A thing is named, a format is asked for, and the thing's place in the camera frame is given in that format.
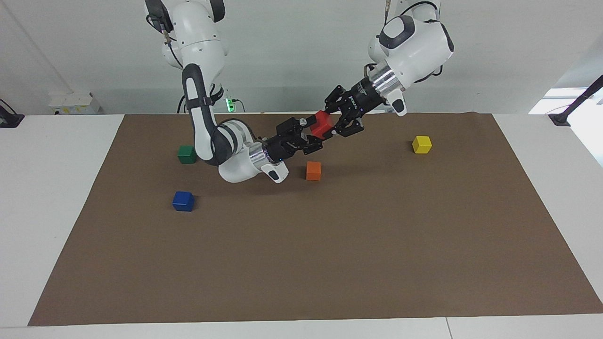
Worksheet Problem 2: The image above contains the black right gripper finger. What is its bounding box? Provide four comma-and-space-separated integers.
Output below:
276, 117, 317, 138
301, 136, 326, 156

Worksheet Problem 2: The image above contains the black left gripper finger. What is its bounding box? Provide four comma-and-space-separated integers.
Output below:
332, 115, 365, 138
324, 84, 346, 116

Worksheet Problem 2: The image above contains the red wooden block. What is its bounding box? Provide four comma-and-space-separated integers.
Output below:
310, 111, 335, 140

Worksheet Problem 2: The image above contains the blue wooden block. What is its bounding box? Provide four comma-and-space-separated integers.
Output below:
172, 191, 196, 212

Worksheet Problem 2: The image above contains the brown table mat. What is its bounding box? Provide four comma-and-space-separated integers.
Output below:
28, 112, 603, 327

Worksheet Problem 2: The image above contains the black table clamp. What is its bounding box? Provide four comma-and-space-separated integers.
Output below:
0, 98, 25, 129

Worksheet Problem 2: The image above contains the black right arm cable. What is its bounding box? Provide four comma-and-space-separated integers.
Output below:
146, 13, 185, 70

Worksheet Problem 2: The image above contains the white wall box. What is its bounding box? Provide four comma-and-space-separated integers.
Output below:
49, 91, 102, 115

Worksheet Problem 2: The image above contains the black camera stand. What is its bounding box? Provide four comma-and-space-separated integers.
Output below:
548, 74, 603, 127

